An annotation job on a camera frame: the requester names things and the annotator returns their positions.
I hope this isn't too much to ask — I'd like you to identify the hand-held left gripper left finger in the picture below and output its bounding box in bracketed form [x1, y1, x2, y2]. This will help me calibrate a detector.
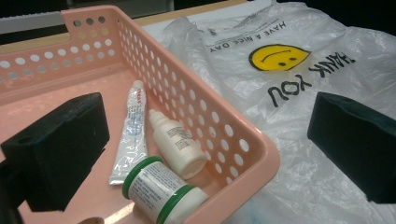
[0, 91, 111, 213]

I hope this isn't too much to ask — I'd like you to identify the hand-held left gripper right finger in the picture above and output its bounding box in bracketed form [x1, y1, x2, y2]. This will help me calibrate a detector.
[306, 91, 396, 205]

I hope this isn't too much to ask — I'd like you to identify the pink perforated plastic basket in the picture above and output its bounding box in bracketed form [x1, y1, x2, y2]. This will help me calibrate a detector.
[0, 4, 280, 224]

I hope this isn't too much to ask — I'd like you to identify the clear smiley plastic bag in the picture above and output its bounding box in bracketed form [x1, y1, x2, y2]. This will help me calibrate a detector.
[162, 1, 396, 224]

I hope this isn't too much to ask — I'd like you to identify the white ointment tube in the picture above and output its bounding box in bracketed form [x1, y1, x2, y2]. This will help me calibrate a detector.
[108, 79, 149, 186]

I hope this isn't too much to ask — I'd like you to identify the white bottle with green bands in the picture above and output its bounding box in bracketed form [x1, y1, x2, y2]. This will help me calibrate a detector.
[121, 156, 210, 224]

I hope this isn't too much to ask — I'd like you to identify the white dropper bottle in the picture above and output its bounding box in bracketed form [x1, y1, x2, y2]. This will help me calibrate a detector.
[148, 108, 208, 180]

